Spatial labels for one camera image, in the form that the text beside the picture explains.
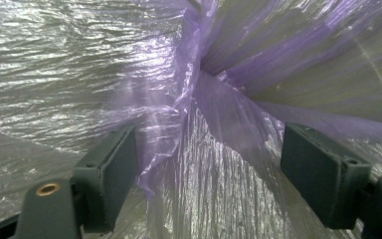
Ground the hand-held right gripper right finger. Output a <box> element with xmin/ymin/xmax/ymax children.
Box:
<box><xmin>280</xmin><ymin>121</ymin><xmax>373</xmax><ymax>230</ymax></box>

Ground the purple plastic trash bag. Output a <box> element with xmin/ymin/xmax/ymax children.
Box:
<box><xmin>0</xmin><ymin>0</ymin><xmax>382</xmax><ymax>239</ymax></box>

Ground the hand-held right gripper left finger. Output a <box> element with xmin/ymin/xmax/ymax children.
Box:
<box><xmin>71</xmin><ymin>123</ymin><xmax>139</xmax><ymax>234</ymax></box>

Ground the green plastic trash bin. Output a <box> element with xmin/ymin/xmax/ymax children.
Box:
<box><xmin>198</xmin><ymin>0</ymin><xmax>382</xmax><ymax>125</ymax></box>

